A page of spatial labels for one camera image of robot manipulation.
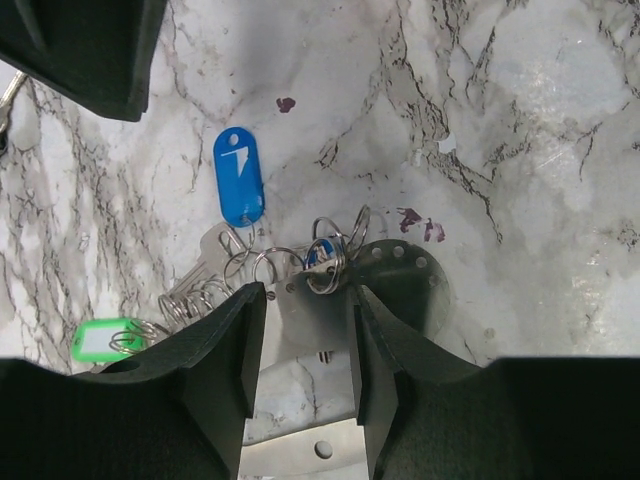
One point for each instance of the silver key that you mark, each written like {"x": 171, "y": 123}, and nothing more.
{"x": 198, "y": 292}

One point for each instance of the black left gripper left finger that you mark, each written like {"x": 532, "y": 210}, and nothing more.
{"x": 177, "y": 410}

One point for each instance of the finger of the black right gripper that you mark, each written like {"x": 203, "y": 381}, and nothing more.
{"x": 96, "y": 53}

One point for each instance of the black tag key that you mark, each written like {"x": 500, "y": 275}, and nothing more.
{"x": 6, "y": 107}

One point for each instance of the blue key tag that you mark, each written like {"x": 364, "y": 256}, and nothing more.
{"x": 238, "y": 174}

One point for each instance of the green key tag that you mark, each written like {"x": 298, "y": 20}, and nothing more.
{"x": 106, "y": 340}

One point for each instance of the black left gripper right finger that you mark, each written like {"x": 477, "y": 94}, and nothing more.
{"x": 428, "y": 414}

